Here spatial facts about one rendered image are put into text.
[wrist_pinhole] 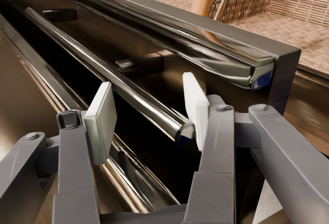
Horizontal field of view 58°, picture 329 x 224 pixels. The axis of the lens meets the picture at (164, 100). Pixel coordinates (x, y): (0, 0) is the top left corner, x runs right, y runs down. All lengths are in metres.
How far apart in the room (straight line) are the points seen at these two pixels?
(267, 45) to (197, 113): 0.06
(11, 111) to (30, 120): 0.04
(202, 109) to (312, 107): 0.47
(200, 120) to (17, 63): 0.35
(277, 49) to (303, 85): 0.49
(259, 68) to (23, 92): 0.29
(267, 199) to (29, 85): 0.38
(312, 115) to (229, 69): 0.43
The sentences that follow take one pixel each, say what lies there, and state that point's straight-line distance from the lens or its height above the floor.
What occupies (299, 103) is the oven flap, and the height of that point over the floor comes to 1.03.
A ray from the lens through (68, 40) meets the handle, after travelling 0.31.
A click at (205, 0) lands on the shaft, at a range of 0.53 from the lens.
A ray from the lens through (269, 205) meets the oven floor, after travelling 0.52.
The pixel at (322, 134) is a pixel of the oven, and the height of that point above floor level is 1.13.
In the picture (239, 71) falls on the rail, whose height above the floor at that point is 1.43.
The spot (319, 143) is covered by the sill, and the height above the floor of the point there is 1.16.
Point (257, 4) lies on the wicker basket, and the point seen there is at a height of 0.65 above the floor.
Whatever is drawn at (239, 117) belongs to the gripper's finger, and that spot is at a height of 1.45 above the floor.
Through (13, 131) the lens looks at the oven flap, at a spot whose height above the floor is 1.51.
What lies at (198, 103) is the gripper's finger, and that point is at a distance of 0.16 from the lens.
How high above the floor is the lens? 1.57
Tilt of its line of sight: 37 degrees down
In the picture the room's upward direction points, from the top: 98 degrees counter-clockwise
